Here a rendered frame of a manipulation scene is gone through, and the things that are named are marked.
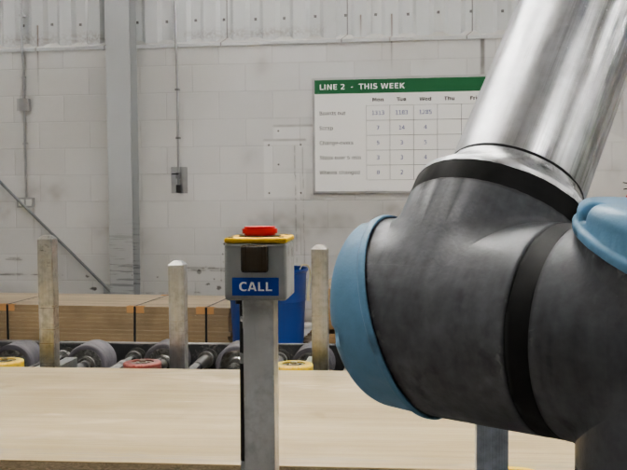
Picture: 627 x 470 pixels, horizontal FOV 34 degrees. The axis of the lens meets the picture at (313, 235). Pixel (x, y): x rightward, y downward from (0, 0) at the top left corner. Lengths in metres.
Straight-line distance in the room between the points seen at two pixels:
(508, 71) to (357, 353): 0.20
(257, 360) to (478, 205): 0.63
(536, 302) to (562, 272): 0.02
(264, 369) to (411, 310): 0.62
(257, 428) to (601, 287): 0.73
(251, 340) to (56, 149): 7.88
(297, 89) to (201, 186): 1.13
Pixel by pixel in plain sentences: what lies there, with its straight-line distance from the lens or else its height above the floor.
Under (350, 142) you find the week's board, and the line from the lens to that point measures 8.33.
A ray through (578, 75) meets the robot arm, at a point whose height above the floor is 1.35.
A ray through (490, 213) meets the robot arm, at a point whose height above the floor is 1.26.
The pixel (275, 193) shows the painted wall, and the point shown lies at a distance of 8.44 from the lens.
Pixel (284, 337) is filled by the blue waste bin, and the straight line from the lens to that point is 6.76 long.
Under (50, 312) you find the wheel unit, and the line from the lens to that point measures 2.39.
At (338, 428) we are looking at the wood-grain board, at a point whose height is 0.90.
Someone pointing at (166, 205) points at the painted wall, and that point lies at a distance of 8.66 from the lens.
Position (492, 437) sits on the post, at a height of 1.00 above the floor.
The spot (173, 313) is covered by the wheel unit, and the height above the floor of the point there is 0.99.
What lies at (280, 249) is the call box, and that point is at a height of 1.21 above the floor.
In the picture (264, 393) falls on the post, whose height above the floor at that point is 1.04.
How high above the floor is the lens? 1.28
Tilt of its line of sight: 3 degrees down
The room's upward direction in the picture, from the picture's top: straight up
